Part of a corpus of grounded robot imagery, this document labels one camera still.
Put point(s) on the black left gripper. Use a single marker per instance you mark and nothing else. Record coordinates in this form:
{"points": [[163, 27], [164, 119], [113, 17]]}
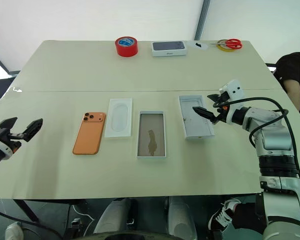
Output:
{"points": [[7, 138]]}

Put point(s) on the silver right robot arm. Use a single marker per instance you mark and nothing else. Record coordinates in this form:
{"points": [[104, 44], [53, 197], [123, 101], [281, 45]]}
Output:
{"points": [[275, 135]]}

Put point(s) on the phone box base with insert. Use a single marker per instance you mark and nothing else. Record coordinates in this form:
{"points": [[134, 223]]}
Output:
{"points": [[151, 135]]}

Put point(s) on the black frame bar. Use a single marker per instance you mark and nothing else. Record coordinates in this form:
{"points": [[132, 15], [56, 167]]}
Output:
{"points": [[0, 61]]}

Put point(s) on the yellow tape roll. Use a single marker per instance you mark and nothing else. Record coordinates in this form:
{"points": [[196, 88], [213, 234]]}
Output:
{"points": [[222, 48]]}

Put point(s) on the grey white box base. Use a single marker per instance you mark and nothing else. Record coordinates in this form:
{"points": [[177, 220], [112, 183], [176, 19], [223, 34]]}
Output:
{"points": [[196, 125]]}

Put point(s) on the white sealed phone box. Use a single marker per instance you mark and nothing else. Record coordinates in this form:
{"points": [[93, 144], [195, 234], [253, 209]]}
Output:
{"points": [[168, 47]]}

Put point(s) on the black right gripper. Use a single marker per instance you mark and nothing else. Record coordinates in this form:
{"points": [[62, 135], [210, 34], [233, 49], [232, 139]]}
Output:
{"points": [[223, 113]]}

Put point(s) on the black white sneaker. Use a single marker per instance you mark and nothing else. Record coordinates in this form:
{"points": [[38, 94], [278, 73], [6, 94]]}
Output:
{"points": [[222, 215]]}

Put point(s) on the white card black mark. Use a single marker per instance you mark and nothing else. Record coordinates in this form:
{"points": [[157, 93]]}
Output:
{"points": [[198, 45]]}

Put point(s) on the bare person forearm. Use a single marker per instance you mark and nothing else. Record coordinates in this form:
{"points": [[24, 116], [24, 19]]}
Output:
{"points": [[293, 95]]}

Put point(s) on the red tape roll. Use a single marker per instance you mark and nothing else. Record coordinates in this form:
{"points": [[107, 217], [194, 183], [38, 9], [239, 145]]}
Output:
{"points": [[126, 48]]}

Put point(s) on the white shoe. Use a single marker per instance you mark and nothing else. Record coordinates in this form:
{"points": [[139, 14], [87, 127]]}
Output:
{"points": [[14, 231]]}

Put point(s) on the white insert tray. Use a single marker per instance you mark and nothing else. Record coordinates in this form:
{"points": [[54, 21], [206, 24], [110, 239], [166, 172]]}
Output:
{"points": [[118, 117]]}

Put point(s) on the orange smartphone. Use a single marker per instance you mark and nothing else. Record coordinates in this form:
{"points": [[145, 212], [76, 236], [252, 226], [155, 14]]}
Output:
{"points": [[87, 137]]}

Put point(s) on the person in black shirt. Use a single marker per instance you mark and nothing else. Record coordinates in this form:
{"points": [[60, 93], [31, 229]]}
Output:
{"points": [[293, 67]]}

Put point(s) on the white rounded robot leg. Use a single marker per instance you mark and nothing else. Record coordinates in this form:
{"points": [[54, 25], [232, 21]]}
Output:
{"points": [[182, 216], [113, 216]]}

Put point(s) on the black table leg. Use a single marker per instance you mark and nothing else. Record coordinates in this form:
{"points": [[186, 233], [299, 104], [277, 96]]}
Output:
{"points": [[27, 210]]}

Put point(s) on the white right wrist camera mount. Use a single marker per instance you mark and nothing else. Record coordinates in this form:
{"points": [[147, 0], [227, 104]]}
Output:
{"points": [[233, 88]]}

